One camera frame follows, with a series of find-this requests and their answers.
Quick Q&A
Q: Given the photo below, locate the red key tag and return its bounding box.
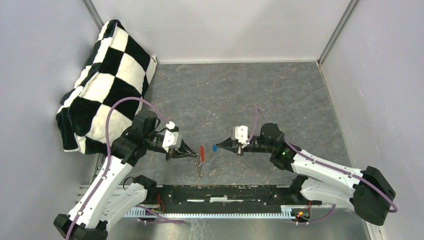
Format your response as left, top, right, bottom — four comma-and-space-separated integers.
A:
199, 145, 205, 163

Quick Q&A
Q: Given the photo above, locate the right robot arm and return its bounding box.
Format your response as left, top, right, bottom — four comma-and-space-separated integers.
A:
216, 123, 399, 226

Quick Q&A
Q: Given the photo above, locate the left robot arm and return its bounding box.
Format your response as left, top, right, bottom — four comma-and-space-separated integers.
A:
53, 110, 199, 240

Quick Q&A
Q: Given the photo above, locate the left electronics board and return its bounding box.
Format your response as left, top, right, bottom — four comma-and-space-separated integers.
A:
140, 194, 165, 222

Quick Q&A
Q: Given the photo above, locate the electronics board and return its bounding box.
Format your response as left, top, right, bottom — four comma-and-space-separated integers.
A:
140, 194, 165, 222
292, 200, 312, 225

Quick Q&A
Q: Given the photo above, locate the black white checkered pillow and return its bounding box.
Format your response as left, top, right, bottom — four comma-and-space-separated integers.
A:
55, 19, 158, 155

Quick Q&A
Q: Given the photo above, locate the right electronics board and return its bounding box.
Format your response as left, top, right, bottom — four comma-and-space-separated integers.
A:
292, 200, 312, 225

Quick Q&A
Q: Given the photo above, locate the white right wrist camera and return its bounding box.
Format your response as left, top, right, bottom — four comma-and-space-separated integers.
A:
231, 125, 249, 145

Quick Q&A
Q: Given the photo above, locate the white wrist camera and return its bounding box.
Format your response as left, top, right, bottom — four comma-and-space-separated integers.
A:
231, 125, 249, 145
162, 121, 182, 153

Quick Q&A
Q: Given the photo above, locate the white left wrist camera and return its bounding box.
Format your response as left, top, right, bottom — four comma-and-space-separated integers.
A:
162, 121, 182, 153

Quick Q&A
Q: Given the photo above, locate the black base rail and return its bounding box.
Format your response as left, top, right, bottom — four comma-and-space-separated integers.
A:
143, 185, 322, 214

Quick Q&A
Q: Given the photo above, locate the white toothed cable duct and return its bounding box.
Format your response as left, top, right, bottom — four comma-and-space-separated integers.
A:
124, 207, 295, 220

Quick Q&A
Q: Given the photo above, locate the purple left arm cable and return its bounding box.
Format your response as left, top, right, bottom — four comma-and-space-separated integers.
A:
65, 96, 170, 240

